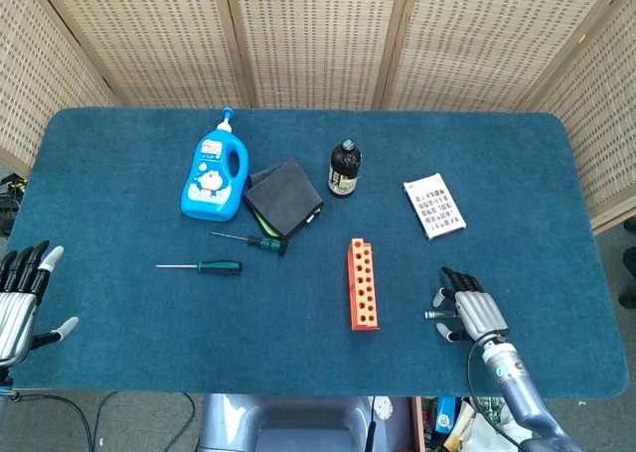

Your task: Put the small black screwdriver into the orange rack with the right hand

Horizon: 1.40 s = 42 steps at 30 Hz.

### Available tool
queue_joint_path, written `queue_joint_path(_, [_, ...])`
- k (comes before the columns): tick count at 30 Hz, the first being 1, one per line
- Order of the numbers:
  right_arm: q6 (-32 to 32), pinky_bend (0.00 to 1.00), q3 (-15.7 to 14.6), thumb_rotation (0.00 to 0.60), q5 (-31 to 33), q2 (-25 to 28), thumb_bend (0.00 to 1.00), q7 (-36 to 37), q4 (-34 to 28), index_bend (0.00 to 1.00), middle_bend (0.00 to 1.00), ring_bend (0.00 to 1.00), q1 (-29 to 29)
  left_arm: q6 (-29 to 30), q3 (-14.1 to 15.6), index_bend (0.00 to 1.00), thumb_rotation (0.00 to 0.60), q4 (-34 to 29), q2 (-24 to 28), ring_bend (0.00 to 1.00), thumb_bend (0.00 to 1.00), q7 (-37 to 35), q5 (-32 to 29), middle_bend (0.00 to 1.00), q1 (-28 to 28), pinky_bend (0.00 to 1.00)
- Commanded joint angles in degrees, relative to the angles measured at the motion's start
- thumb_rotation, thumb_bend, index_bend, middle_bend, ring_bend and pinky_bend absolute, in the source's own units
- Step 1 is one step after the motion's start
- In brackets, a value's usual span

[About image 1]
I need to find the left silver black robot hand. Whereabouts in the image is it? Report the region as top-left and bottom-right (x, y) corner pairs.
(0, 239), (80, 369)

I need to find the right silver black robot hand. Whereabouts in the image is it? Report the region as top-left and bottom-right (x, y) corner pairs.
(431, 266), (511, 345)

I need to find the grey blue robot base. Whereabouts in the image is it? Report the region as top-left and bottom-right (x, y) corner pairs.
(198, 393), (379, 452)

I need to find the orange drill bit holder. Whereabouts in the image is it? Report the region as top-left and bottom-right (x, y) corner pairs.
(347, 237), (381, 333)

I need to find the green black striped screwdriver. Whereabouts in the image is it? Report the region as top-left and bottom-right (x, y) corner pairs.
(207, 230), (282, 252)

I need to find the blue printed box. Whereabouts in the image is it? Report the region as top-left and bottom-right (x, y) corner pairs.
(435, 395), (458, 433)

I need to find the blue carpet table mat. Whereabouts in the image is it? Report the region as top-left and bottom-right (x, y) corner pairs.
(9, 106), (631, 399)

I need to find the white crumpled cloth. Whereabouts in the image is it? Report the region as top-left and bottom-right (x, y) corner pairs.
(466, 396), (528, 452)

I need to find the white printed card box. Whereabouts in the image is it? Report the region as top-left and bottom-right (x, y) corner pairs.
(402, 172), (467, 241)

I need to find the dark vinegar bottle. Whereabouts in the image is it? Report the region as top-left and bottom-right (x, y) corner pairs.
(327, 139), (363, 200)

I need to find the grey folded cloth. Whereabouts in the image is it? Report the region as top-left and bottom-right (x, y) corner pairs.
(241, 157), (325, 257)

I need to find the blue cartoon detergent bottle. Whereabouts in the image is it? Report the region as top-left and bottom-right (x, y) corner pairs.
(179, 106), (249, 223)

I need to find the bamboo folding screen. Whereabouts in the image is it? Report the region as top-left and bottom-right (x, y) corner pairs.
(0, 0), (636, 234)

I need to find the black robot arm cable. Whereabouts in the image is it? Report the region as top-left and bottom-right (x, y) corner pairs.
(466, 342), (529, 448)

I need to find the black floor cable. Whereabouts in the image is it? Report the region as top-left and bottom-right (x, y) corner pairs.
(9, 390), (95, 452)

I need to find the blue floor cable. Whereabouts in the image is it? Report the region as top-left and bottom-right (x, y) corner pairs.
(91, 390), (120, 452)

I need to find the dark green handle screwdriver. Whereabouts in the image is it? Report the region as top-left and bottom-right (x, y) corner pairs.
(154, 259), (243, 275)

